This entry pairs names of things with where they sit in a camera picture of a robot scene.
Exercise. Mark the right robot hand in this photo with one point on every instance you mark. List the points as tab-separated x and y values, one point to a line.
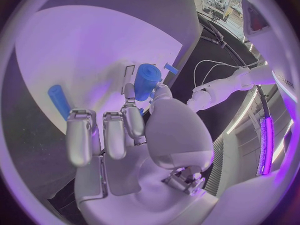
164	200

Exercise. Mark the large blue cylinder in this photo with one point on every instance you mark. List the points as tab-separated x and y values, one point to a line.
146	78

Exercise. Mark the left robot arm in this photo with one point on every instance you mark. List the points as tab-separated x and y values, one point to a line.
222	90

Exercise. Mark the white task board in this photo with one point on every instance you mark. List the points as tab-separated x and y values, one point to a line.
82	50

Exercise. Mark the small blue plug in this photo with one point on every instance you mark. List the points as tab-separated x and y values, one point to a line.
142	112

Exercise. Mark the glowing light bar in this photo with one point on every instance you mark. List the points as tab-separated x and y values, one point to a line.
266	144

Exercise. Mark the short blue peg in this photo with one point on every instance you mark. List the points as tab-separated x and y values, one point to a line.
171	68

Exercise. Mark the long blue cylinder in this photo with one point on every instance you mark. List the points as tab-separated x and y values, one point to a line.
58	99

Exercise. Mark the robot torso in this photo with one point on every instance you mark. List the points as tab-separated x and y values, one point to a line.
281	50

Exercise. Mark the workshop bench with equipment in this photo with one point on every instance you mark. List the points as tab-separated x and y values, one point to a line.
221	0

